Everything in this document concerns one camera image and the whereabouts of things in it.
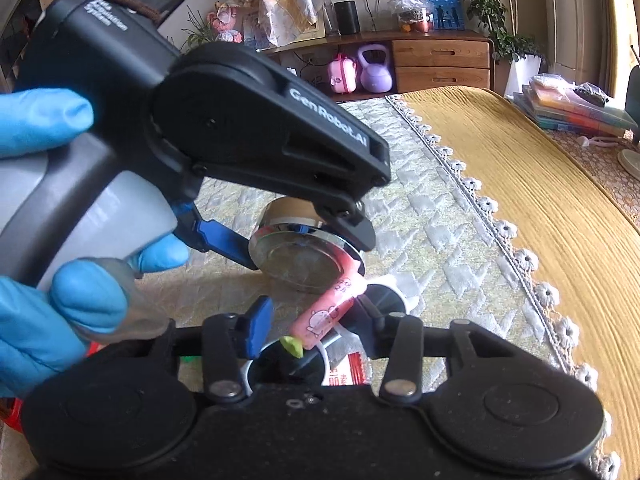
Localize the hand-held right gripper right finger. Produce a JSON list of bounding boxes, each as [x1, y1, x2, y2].
[[354, 297, 571, 405]]

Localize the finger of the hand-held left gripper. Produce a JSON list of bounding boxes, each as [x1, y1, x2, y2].
[[312, 195, 377, 252], [172, 200, 258, 272]]

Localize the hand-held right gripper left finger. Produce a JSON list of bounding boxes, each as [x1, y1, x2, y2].
[[150, 296, 274, 403]]

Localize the pink tube with green cap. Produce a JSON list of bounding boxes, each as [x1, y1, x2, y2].
[[280, 255, 369, 360]]

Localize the round metal tin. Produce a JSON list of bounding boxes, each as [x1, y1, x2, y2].
[[248, 197, 365, 295]]

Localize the red box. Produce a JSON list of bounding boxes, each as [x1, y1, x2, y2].
[[0, 396, 28, 435]]

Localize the person's left hand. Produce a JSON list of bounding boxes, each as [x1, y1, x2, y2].
[[0, 88, 191, 399]]

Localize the small red packet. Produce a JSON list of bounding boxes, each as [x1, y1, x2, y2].
[[322, 352, 371, 387]]

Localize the cream quilted mat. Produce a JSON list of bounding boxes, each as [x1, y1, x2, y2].
[[132, 94, 568, 392]]

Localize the orchid plant in vase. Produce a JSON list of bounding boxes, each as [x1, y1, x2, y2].
[[181, 5, 222, 52]]

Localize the pink doll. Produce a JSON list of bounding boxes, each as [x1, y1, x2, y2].
[[207, 0, 245, 44]]

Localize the pink toy case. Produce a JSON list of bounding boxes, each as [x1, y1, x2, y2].
[[327, 52, 362, 94]]

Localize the purple kettlebell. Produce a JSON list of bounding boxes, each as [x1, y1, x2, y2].
[[356, 43, 392, 94]]

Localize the black cylindrical speaker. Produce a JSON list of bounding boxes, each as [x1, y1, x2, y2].
[[333, 0, 360, 36]]

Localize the wooden media cabinet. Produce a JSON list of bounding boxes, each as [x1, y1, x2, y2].
[[260, 29, 497, 107]]

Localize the yellow mat with lace trim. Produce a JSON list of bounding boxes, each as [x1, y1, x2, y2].
[[387, 85, 640, 480]]

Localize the clear plastic bag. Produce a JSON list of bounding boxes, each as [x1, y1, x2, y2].
[[390, 0, 434, 35]]

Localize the blue printed bag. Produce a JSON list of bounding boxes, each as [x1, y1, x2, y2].
[[425, 0, 465, 31]]

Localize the stack of books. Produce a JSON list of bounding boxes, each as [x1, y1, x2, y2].
[[512, 74, 639, 139]]

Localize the potted green tree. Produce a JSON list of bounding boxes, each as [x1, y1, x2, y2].
[[442, 0, 547, 99]]

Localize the black pouch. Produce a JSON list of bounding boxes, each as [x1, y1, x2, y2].
[[572, 84, 609, 107]]

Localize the grey shallow bowl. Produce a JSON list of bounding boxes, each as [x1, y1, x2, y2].
[[618, 147, 640, 181]]

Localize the white standing air conditioner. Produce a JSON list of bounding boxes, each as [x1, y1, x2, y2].
[[539, 0, 609, 70]]

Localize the yellow curtain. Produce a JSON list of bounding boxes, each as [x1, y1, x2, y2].
[[597, 0, 640, 97]]

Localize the white frame sunglasses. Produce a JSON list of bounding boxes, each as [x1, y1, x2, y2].
[[240, 275, 416, 389]]

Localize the wooden wall cabinet unit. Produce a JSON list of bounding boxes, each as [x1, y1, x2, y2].
[[0, 0, 52, 94]]

